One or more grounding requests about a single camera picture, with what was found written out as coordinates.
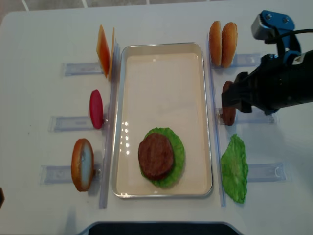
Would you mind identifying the right orange cheese slice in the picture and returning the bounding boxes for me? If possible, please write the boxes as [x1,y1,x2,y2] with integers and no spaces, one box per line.
[108,28,115,82]

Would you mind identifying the clear acrylic rack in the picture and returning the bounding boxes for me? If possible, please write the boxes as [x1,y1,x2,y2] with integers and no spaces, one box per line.
[206,41,287,207]
[40,41,121,208]

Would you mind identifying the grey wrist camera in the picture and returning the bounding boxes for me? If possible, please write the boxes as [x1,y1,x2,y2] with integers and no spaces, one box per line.
[251,14,272,41]

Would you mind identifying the standing bun slice left side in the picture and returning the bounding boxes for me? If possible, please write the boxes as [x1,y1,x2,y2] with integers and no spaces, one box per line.
[71,139,94,192]

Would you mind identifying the orange cheese slice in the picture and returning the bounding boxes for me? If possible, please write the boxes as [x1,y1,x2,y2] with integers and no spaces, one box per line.
[96,25,110,78]
[108,28,115,82]

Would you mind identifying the left orange cheese slice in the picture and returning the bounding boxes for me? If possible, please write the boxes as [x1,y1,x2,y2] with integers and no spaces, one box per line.
[96,25,110,78]

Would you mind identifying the standing red tomato slice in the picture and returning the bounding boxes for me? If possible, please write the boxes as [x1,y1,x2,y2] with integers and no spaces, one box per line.
[89,89,103,129]

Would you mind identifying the standing green lettuce leaf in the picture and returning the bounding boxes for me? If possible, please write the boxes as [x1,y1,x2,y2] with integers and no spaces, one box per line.
[221,134,248,204]

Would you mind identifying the standing bun slice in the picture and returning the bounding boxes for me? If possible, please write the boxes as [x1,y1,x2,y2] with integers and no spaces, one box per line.
[71,139,94,192]
[209,21,222,66]
[221,22,238,68]

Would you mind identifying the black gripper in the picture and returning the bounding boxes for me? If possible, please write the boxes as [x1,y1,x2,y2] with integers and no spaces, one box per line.
[222,72,269,113]

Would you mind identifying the front standing bun slice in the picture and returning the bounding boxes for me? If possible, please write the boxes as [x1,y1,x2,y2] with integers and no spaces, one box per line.
[209,21,222,66]

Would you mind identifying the green lettuce leaf on stack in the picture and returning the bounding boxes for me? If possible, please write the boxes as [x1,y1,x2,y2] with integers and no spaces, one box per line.
[140,127,185,188]

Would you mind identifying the black cable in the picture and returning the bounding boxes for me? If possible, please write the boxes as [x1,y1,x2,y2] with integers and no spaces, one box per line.
[265,28,313,45]

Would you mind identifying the rear standing bun slice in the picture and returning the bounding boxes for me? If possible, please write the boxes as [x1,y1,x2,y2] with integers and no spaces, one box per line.
[221,22,238,68]

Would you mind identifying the right clear acrylic rack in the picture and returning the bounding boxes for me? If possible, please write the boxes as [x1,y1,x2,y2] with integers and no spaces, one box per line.
[206,41,287,207]

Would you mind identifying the left clear acrylic rack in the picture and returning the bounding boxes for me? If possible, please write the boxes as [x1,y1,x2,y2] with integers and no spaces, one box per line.
[40,41,121,208]

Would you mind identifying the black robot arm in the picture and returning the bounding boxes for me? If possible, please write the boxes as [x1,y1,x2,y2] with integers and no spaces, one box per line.
[222,10,313,115]

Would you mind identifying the brown meat patty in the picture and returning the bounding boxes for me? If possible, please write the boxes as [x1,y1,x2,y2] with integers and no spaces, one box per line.
[138,133,175,181]
[222,81,236,126]

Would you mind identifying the white metal tray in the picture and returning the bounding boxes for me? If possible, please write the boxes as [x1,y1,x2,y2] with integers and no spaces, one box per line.
[111,43,213,198]

